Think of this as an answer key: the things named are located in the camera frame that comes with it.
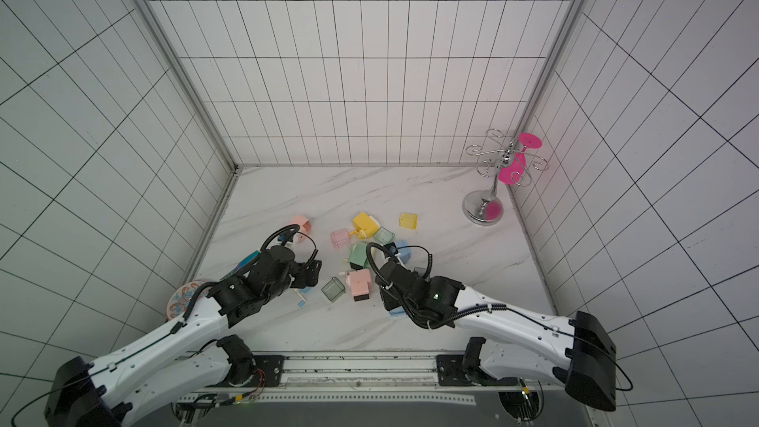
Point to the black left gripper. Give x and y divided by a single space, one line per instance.
312 272

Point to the blue pencil sharpener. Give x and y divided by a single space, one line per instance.
400 250

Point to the teal handled tool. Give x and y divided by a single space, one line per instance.
242 264

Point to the chrome cup holder stand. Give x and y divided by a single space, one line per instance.
484 207

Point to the clear pink sharpener tray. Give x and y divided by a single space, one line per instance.
341 238

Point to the mint green pencil sharpener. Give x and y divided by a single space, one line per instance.
358 258

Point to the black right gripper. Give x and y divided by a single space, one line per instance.
390 276

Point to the patterned ceramic plate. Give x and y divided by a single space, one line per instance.
178 302

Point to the clear yellow sharpener tray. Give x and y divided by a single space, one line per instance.
408 221

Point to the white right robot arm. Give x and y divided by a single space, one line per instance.
509 342

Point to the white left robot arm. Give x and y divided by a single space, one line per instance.
195 350

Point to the yellow pencil sharpener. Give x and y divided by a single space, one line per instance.
364 226

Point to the clear dark green tray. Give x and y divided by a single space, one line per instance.
333 289

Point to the magenta plastic goblet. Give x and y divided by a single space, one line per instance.
516 171

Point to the clear mint sharpener tray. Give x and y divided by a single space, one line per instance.
384 236

